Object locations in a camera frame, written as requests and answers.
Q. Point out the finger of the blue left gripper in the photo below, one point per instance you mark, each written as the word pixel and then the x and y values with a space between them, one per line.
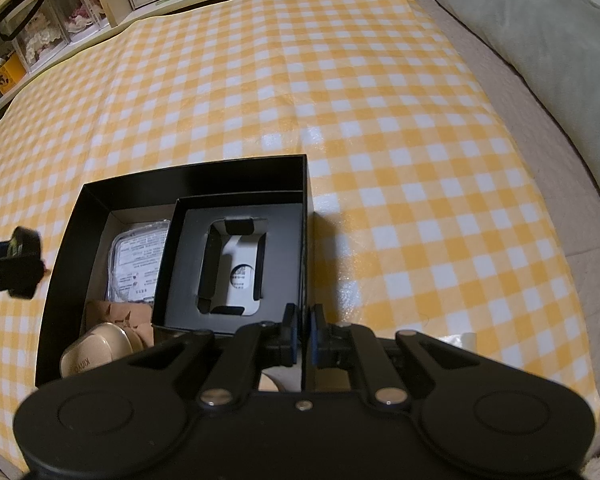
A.
pixel 23 266

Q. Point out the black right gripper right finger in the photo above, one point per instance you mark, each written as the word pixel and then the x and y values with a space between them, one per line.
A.
pixel 324 345

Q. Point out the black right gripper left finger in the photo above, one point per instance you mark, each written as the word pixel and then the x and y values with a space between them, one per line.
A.
pixel 283 346

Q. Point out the small black insert box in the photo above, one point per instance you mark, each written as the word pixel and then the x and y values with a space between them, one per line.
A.
pixel 231 260

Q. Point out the beige oval compact case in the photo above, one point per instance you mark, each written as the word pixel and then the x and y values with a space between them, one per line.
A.
pixel 101 345

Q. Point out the clear plastic packet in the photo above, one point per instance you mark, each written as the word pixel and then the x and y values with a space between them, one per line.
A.
pixel 134 262

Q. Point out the pink square compact case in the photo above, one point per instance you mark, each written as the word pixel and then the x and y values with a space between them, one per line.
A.
pixel 135 316

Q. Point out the large black cardboard box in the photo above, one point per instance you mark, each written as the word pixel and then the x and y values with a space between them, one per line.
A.
pixel 109 207

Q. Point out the yellow white checkered cloth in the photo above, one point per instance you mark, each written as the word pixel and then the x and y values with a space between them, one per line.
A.
pixel 424 223

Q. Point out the yellow package on shelf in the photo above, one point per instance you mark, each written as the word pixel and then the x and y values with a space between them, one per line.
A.
pixel 11 72

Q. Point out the clear storage bin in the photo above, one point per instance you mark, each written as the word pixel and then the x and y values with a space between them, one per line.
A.
pixel 55 25

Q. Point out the beige mattress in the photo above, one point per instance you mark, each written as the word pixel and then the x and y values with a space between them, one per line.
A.
pixel 568 190

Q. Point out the grey pillow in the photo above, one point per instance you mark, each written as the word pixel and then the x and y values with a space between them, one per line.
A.
pixel 555 46

